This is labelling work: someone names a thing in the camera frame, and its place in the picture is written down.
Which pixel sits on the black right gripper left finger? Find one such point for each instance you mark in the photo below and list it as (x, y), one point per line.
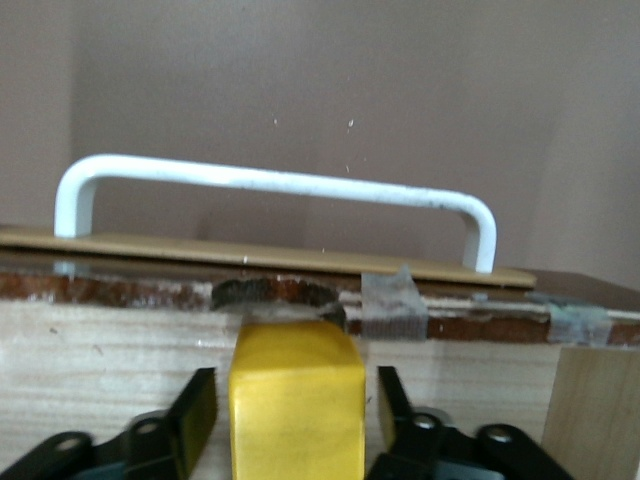
(150, 450)

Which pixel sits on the brown table cloth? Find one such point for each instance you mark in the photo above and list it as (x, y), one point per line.
(320, 75)

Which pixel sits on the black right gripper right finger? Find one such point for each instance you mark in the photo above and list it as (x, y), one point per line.
(450, 455)

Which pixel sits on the yellow wooden block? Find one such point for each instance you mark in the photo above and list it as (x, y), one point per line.
(295, 410)

